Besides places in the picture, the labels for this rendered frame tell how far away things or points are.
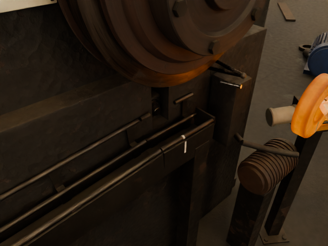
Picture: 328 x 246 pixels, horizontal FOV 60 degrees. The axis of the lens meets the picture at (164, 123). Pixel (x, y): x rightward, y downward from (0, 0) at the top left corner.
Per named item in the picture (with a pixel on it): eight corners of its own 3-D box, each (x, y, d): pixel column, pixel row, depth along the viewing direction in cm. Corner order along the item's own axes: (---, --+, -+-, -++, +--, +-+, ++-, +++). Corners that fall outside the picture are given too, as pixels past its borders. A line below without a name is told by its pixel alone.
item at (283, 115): (264, 119, 95) (266, 104, 91) (291, 115, 95) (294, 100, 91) (271, 130, 90) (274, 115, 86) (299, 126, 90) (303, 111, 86)
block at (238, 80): (202, 133, 100) (209, 72, 86) (217, 124, 105) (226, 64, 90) (226, 149, 94) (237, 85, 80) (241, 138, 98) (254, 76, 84)
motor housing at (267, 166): (218, 243, 127) (237, 155, 95) (248, 215, 139) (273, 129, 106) (242, 265, 119) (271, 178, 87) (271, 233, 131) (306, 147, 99)
